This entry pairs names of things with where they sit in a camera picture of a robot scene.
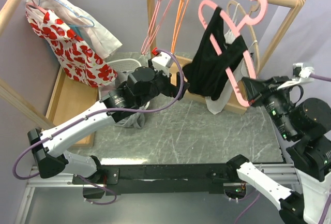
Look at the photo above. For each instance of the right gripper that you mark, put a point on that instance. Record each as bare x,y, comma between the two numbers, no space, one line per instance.
253,87

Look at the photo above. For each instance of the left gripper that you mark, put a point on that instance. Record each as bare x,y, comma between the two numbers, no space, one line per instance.
171,89

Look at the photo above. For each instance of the white sheer tank top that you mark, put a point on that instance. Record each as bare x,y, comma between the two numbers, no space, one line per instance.
226,99

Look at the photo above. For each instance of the black tank top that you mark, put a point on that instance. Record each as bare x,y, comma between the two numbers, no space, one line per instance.
206,73

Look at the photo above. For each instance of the grey tank top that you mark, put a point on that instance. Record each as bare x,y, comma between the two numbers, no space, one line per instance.
136,120

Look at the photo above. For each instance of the beige wooden hanger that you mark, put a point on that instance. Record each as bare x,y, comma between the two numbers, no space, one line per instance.
254,48

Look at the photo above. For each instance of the orange plastic hanger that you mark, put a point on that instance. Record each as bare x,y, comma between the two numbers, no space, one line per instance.
182,7

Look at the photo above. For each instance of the pink plastic hanger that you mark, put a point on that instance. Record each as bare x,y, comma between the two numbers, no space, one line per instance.
247,20

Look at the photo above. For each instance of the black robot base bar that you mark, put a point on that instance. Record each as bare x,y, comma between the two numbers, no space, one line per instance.
173,178

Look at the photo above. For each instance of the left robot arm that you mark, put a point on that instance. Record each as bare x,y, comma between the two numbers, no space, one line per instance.
51,152

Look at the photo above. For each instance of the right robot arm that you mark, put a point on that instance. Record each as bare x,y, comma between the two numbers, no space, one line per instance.
305,123

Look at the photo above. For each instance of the right wooden clothes rack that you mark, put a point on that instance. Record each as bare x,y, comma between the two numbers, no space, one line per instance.
153,7

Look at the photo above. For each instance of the wooden clothes rack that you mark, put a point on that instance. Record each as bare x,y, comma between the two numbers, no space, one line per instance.
29,67
153,7

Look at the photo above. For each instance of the white plastic laundry basket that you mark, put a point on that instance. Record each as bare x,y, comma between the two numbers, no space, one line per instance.
123,67

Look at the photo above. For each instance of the red floral white garment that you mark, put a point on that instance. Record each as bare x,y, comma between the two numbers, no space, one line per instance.
77,59

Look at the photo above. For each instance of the left wooden clothes rack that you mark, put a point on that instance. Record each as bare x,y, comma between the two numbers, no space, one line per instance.
29,67

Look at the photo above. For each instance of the white pale pink garment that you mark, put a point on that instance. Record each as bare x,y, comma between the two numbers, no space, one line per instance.
100,39

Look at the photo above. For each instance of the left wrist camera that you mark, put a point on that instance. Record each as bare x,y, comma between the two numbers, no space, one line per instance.
162,61

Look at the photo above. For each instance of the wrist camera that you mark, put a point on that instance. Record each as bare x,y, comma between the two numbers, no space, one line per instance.
162,61
301,74

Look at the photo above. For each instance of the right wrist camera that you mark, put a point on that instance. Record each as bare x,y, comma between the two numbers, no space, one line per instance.
301,74

